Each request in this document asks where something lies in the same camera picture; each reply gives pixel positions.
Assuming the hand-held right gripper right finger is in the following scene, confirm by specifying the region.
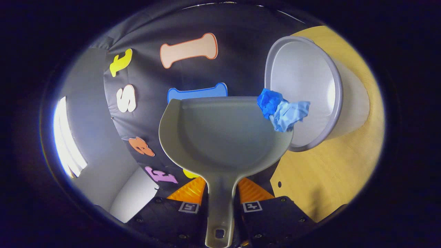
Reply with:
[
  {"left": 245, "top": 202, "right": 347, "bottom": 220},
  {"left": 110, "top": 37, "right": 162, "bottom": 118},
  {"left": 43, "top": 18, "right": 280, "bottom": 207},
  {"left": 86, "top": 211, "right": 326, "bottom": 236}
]
[{"left": 234, "top": 177, "right": 317, "bottom": 248}]

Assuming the white dustpan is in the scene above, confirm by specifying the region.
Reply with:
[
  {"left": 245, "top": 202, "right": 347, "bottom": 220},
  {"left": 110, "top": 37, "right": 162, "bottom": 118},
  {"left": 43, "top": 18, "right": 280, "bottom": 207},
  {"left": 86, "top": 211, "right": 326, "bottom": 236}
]
[{"left": 158, "top": 96, "right": 294, "bottom": 248}]

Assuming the dark blue paper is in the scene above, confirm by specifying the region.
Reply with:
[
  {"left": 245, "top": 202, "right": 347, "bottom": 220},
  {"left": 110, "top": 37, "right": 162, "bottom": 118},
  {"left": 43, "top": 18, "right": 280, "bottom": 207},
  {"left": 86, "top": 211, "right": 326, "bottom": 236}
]
[{"left": 257, "top": 88, "right": 288, "bottom": 119}]

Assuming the wooden desktop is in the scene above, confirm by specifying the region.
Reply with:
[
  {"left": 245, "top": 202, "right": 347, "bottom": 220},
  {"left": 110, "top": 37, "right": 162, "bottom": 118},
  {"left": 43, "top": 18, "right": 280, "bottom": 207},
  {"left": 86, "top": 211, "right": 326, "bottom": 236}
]
[{"left": 270, "top": 26, "right": 385, "bottom": 223}]

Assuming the white garbage bin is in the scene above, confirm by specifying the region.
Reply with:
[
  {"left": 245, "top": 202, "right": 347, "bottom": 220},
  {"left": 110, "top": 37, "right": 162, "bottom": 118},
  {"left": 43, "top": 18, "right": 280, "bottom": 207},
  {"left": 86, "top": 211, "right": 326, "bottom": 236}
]
[{"left": 264, "top": 35, "right": 371, "bottom": 152}]

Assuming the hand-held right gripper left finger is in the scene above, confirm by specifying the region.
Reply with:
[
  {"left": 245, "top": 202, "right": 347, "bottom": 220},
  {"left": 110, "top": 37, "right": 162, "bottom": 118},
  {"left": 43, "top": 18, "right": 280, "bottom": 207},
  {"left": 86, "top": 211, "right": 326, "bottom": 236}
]
[{"left": 127, "top": 176, "right": 209, "bottom": 247}]

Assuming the light blue paper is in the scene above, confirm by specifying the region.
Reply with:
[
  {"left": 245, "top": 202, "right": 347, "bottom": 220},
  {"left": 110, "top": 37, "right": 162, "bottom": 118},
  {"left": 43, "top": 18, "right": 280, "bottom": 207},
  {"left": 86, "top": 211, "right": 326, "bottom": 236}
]
[{"left": 269, "top": 101, "right": 310, "bottom": 133}]

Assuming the ceiling light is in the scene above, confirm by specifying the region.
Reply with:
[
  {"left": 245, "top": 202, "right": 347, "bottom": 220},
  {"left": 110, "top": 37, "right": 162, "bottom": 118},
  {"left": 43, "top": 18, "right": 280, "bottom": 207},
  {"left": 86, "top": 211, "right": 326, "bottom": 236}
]
[{"left": 53, "top": 96, "right": 88, "bottom": 178}]

